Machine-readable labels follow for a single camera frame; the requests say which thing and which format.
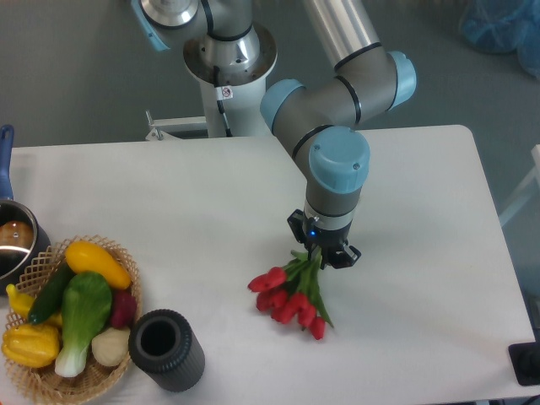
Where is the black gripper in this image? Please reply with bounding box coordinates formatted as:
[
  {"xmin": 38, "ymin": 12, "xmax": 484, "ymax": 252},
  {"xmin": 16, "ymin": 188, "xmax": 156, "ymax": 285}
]
[{"xmin": 287, "ymin": 209, "xmax": 361, "ymax": 269}]

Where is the red tulip bouquet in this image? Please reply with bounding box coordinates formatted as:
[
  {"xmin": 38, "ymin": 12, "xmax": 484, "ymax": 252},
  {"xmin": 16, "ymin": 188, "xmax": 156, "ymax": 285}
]
[{"xmin": 247, "ymin": 251, "xmax": 333, "ymax": 340}]

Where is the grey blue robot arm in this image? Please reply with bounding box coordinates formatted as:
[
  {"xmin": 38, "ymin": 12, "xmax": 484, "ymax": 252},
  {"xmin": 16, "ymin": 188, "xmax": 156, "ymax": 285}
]
[{"xmin": 131, "ymin": 1, "xmax": 417, "ymax": 268}]

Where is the dark ribbed cylindrical vase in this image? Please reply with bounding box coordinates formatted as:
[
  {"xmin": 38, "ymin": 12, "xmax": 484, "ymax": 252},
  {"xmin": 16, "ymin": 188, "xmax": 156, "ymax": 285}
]
[{"xmin": 128, "ymin": 309, "xmax": 206, "ymax": 392}]

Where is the red radish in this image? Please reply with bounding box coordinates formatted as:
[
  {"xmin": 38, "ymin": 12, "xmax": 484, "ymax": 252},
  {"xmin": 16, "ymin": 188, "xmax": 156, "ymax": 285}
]
[{"xmin": 110, "ymin": 291, "xmax": 138, "ymax": 329}]

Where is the black device at edge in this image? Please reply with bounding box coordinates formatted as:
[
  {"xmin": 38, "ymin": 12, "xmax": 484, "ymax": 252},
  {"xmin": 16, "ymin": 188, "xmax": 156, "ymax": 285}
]
[{"xmin": 508, "ymin": 342, "xmax": 539, "ymax": 386}]

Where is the yellow squash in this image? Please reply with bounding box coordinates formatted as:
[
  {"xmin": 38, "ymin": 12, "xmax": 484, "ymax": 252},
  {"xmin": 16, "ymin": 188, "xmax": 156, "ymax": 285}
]
[{"xmin": 64, "ymin": 240, "xmax": 132, "ymax": 290}]

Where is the green bok choy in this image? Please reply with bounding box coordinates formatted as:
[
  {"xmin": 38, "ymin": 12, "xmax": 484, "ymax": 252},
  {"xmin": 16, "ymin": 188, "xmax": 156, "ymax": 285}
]
[{"xmin": 55, "ymin": 272, "xmax": 112, "ymax": 378}]

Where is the woven wicker basket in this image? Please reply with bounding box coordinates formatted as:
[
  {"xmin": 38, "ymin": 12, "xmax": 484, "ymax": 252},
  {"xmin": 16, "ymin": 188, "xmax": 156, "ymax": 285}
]
[{"xmin": 4, "ymin": 235, "xmax": 143, "ymax": 404}]

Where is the dark green cucumber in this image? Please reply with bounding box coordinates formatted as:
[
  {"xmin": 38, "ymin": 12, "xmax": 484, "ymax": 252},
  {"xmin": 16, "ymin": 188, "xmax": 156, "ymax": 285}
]
[{"xmin": 27, "ymin": 262, "xmax": 75, "ymax": 325}]

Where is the blue plastic bag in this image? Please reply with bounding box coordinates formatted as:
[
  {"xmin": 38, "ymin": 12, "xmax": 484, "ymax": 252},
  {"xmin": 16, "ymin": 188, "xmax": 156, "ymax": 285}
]
[{"xmin": 459, "ymin": 1, "xmax": 539, "ymax": 78}]

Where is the small yellow gourd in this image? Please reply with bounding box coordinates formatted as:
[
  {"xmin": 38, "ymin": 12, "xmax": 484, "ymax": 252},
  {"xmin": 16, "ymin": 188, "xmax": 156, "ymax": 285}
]
[{"xmin": 6, "ymin": 283, "xmax": 62, "ymax": 328}]

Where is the yellow bell pepper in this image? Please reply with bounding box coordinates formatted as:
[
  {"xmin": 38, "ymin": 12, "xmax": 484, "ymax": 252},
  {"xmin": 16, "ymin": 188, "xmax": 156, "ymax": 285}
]
[{"xmin": 1, "ymin": 324, "xmax": 60, "ymax": 368}]

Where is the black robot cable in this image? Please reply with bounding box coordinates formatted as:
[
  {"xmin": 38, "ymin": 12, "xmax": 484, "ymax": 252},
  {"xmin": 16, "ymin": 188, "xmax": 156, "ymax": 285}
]
[{"xmin": 212, "ymin": 65, "xmax": 234, "ymax": 138}]

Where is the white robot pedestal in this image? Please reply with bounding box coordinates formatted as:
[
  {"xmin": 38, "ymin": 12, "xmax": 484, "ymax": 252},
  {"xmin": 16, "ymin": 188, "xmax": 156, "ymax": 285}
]
[{"xmin": 144, "ymin": 21, "xmax": 279, "ymax": 142}]

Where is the white frame at right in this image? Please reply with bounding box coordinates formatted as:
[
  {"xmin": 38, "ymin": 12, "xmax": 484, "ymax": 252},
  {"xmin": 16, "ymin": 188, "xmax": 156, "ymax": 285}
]
[{"xmin": 499, "ymin": 144, "xmax": 539, "ymax": 228}]

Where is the blue handled saucepan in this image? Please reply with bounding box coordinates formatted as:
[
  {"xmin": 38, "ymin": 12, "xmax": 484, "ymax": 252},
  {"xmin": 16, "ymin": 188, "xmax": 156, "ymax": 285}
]
[{"xmin": 1, "ymin": 125, "xmax": 50, "ymax": 296}]

